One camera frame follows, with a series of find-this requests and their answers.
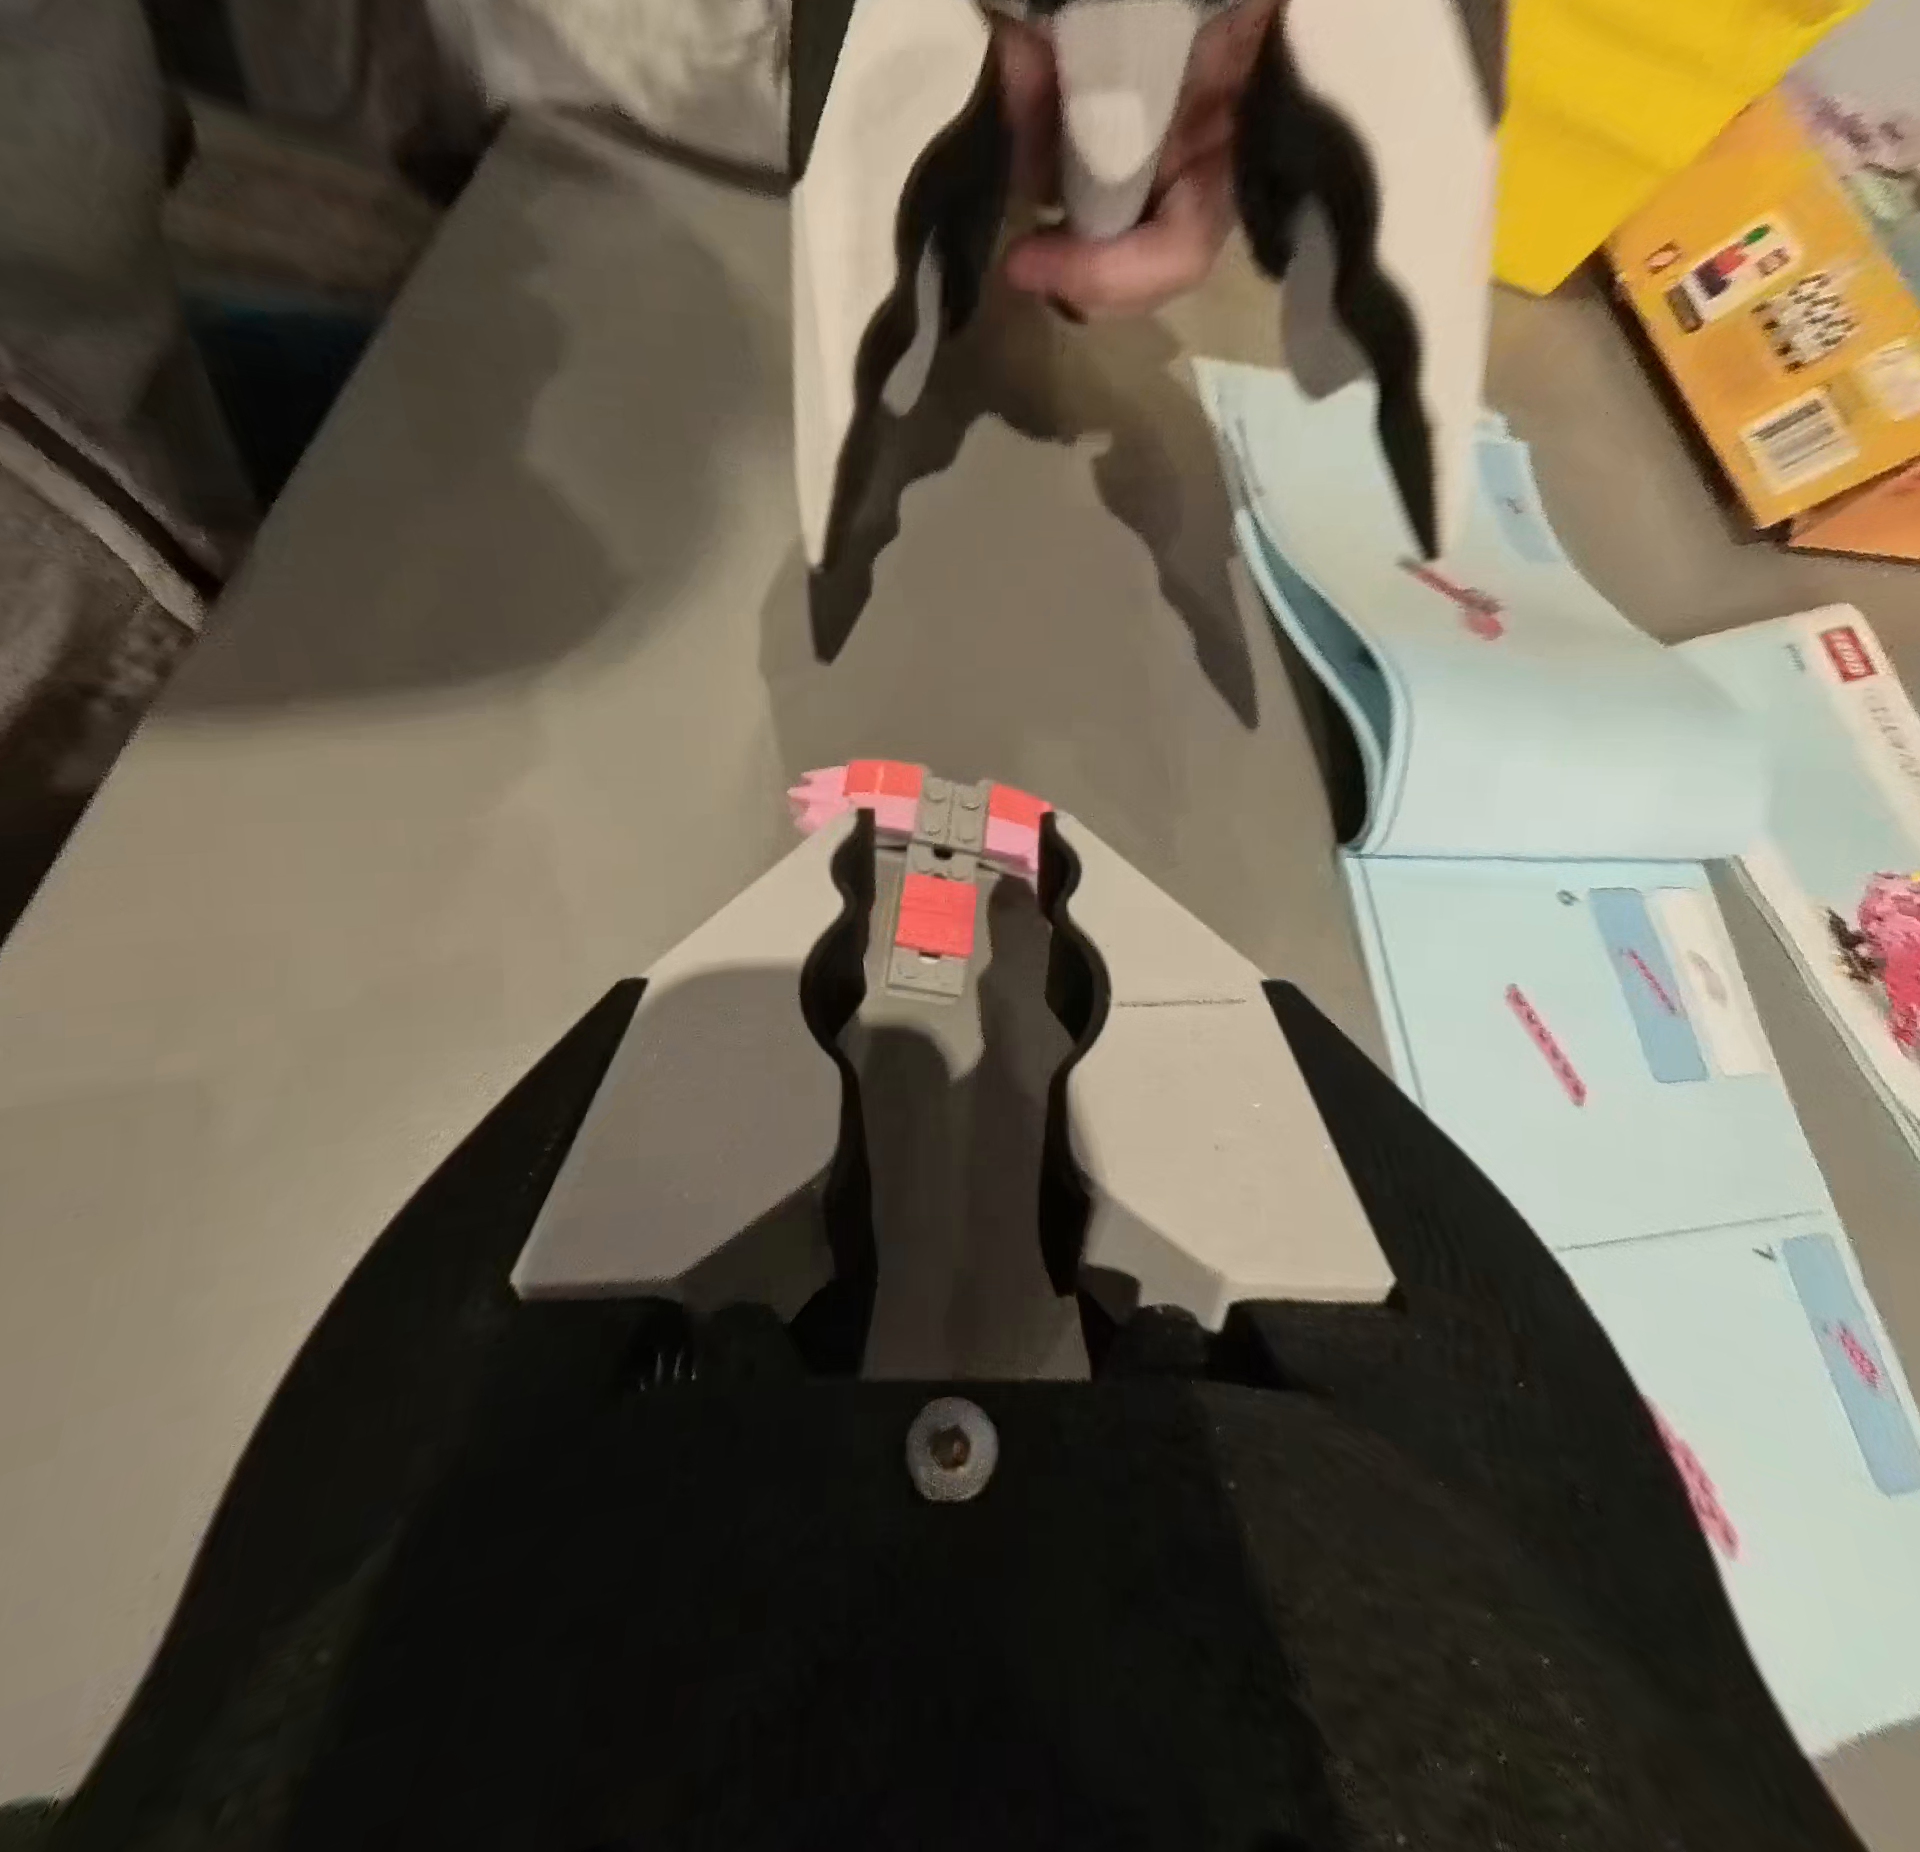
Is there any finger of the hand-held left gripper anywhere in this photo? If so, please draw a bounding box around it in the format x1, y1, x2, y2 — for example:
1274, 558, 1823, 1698
786, 0, 1004, 670
1241, 0, 1506, 564

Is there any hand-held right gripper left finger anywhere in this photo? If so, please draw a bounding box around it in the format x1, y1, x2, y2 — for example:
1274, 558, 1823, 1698
509, 808, 901, 1383

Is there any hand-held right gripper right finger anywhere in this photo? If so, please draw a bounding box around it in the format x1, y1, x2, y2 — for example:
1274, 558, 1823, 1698
1031, 808, 1407, 1383

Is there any yellow plastic bin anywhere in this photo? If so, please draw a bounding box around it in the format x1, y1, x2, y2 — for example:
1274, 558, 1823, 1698
1491, 0, 1878, 302

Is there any pink red brick model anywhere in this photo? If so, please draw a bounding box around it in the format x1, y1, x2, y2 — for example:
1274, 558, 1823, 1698
786, 757, 1060, 1006

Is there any grey desk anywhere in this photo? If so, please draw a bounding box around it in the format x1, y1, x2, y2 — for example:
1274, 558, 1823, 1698
0, 82, 1920, 1852

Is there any person's left hand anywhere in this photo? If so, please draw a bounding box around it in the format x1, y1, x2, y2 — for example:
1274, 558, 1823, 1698
1001, 134, 1250, 320

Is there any yellow toy box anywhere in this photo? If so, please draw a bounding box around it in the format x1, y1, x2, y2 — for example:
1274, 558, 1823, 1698
1596, 82, 1920, 564

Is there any open light blue instruction booklet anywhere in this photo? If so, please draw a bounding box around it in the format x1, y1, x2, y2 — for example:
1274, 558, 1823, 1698
1192, 356, 1896, 1763

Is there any closed instruction booklet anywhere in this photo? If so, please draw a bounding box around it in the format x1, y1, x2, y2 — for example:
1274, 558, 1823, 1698
1679, 606, 1920, 1156

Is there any person's grey clothing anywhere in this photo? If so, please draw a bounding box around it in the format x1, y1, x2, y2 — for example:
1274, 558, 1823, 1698
0, 0, 858, 924

